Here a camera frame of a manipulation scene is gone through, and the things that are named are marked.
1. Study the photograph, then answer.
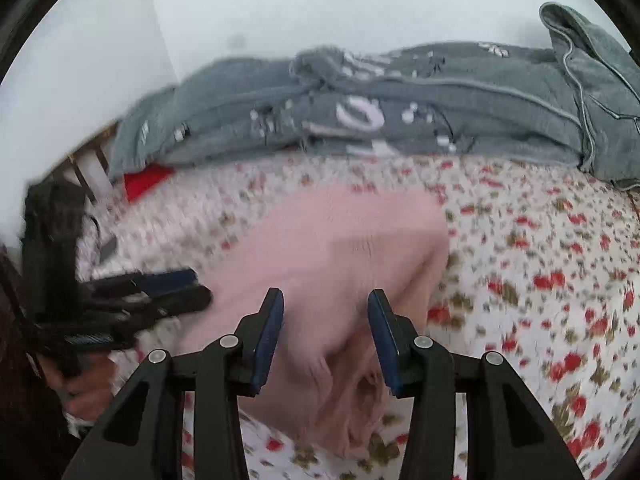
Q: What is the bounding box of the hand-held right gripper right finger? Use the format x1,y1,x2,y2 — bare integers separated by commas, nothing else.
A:
367,289,586,480

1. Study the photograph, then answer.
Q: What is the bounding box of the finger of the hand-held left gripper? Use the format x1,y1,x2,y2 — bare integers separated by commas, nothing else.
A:
86,285,214,324
92,268,199,300

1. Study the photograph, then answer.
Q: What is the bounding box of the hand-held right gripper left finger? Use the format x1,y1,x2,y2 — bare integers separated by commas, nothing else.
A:
60,287,286,480

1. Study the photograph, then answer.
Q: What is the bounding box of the pink knit sweater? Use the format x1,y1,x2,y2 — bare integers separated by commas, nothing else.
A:
177,185,451,461

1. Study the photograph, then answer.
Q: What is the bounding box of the person's left hand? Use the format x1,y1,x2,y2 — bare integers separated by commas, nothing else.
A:
64,355,119,419

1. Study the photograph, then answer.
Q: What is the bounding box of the red cloth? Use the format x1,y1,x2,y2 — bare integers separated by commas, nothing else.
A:
124,164,175,202

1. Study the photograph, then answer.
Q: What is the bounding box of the floral bed sheet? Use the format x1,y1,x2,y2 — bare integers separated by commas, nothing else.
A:
70,152,640,480

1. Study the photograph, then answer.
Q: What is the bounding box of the grey printed blanket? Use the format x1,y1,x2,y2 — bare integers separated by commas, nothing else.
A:
107,2,640,192

